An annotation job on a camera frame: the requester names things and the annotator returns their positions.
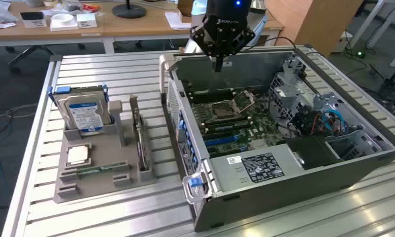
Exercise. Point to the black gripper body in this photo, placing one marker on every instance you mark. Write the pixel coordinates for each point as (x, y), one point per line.
(225, 22)

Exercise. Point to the black graphics card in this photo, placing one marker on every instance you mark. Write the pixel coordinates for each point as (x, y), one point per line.
(139, 138)

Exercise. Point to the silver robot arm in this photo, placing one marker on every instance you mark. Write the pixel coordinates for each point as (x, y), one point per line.
(197, 7)

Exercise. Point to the stack of papers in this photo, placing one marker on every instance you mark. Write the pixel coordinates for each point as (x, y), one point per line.
(177, 21)

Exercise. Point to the brown cardboard box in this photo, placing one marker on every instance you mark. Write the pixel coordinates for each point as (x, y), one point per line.
(184, 7)

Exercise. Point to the wooden desk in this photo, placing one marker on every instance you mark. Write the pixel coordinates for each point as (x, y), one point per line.
(135, 27)

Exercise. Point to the wooden cabinet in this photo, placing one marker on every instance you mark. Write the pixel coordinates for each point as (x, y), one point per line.
(315, 24)

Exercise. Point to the black lamp base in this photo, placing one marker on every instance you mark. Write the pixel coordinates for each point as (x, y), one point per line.
(128, 11)

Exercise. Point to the metal drive cage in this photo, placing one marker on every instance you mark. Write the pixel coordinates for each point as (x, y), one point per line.
(290, 98)

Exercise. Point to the CPU socket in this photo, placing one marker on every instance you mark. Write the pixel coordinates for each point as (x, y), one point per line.
(221, 111)

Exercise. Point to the white labelled box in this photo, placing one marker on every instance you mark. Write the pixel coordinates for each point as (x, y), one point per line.
(85, 21)

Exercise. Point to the red package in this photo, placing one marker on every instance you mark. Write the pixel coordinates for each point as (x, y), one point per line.
(89, 8)

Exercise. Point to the green indicator light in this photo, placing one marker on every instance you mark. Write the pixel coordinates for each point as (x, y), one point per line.
(359, 53)

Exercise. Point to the green RAM stick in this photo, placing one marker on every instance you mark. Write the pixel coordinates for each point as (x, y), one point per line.
(228, 125)
(99, 168)

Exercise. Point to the green motherboard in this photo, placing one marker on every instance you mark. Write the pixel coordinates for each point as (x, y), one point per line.
(260, 128)

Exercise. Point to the dark bag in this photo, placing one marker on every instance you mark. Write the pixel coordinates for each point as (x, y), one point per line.
(72, 7)

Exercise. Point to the flat white box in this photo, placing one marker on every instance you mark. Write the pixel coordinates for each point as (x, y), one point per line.
(64, 27)

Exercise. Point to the black expansion slot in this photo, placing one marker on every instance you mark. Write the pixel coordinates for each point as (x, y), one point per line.
(219, 135)

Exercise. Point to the blue expansion slot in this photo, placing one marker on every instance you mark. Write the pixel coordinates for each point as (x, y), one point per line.
(221, 141)

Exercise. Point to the silver chipset heatsink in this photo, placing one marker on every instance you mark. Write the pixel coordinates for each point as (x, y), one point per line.
(259, 143)

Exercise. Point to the hard disk with blue caddy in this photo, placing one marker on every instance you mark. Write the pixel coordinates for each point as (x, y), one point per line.
(83, 113)

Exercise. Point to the black tripod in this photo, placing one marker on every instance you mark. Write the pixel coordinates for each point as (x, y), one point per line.
(392, 79)

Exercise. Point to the white box with black top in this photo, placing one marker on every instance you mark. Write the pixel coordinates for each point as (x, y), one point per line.
(33, 18)

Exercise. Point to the grey cup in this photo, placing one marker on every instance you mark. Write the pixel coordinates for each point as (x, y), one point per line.
(33, 3)

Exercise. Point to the black chair base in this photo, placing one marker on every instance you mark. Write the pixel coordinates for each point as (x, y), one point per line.
(25, 53)

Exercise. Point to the grey power supply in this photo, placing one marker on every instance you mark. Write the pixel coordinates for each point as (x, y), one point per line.
(266, 168)

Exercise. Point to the metal disk bay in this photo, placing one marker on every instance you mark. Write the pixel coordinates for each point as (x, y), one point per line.
(355, 145)

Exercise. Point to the grey parts rack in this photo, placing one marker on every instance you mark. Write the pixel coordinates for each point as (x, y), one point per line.
(112, 158)

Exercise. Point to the red and white card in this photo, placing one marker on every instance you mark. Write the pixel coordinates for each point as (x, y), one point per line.
(2, 25)

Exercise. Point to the blue case latch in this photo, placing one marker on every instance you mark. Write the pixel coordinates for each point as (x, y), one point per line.
(195, 184)

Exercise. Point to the silver CPU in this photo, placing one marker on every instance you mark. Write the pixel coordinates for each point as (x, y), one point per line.
(77, 155)

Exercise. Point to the clear plastic bag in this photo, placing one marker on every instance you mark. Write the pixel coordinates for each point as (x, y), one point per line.
(0, 12)

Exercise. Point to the grey open PC case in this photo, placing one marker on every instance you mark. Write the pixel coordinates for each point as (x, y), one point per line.
(283, 197)

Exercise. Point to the white wall device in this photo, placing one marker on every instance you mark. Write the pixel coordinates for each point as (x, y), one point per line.
(344, 42)

